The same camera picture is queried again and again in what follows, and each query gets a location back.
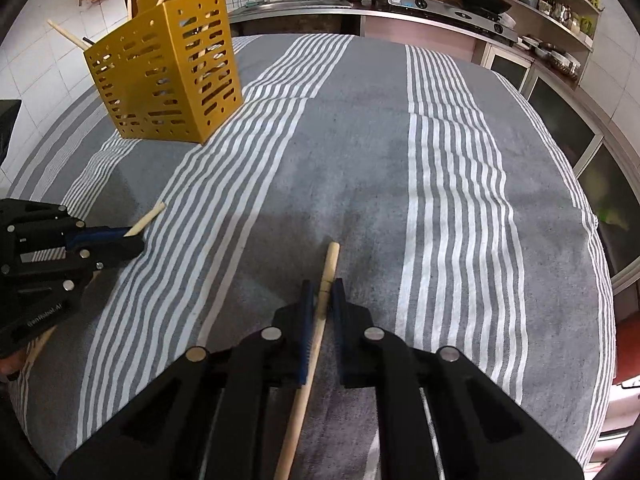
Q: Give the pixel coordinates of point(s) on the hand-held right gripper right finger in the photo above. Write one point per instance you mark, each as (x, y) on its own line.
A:
(341, 320)

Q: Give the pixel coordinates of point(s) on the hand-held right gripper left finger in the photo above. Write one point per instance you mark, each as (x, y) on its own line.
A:
(306, 340)

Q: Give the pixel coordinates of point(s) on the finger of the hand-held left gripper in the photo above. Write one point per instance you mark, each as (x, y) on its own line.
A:
(120, 250)
(100, 235)

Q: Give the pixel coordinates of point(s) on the yellow perforated utensil holder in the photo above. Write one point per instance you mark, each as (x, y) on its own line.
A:
(165, 85)

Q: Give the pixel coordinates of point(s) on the person's left hand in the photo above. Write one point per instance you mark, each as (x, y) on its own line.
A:
(10, 366)

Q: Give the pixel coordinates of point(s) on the black box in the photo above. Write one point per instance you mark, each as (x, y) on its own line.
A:
(9, 130)

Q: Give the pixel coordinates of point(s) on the grey striped tablecloth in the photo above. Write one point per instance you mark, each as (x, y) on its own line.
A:
(350, 170)

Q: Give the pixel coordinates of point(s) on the steel sink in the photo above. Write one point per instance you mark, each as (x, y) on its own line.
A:
(300, 4)

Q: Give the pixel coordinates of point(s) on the glass cabinet doors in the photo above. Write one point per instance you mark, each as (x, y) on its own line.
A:
(575, 120)

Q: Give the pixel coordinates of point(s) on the steel gas stove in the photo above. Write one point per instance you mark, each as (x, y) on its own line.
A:
(450, 15)

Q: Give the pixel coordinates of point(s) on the stack of bowls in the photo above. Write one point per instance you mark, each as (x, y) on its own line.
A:
(552, 55)

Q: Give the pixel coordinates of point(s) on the white corner wall shelf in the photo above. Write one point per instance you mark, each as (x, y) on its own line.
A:
(560, 25)

